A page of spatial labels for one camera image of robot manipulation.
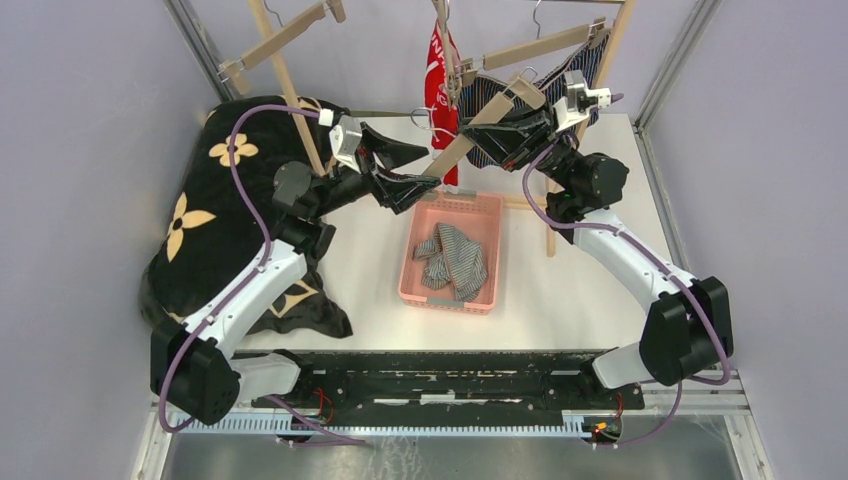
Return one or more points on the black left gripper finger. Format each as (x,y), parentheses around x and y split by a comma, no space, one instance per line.
(391,153)
(399,192)

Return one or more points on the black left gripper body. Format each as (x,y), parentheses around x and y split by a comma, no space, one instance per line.
(374,167)

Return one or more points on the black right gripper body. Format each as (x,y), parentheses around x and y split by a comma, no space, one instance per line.
(558,147)

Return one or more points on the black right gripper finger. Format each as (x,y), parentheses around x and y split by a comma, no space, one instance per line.
(516,126)
(509,151)

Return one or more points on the wooden clip hanger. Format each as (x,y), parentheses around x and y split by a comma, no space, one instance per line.
(490,115)
(272,42)

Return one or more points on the grey striped underwear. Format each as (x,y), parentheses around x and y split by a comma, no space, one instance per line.
(452,260)

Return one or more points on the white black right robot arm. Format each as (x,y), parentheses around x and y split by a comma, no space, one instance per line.
(687,333)

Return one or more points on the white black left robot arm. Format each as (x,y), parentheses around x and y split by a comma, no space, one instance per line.
(194,367)

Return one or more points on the red printed underwear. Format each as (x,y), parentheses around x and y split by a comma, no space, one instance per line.
(442,117)

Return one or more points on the empty wooden clip hanger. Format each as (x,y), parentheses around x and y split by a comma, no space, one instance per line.
(272,42)

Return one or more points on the pink perforated plastic basket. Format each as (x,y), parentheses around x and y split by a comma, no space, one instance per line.
(478,215)

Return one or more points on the black beige flower blanket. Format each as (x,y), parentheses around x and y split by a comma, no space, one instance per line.
(212,236)

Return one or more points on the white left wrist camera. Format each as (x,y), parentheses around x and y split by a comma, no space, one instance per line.
(345,136)

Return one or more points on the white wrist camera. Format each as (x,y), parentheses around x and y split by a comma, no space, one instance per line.
(345,136)
(579,100)

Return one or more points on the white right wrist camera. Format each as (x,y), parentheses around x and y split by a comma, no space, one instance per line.
(579,100)

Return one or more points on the wooden clothes rack frame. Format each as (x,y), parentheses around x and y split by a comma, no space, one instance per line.
(620,24)

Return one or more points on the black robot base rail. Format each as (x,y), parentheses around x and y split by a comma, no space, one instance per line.
(455,392)

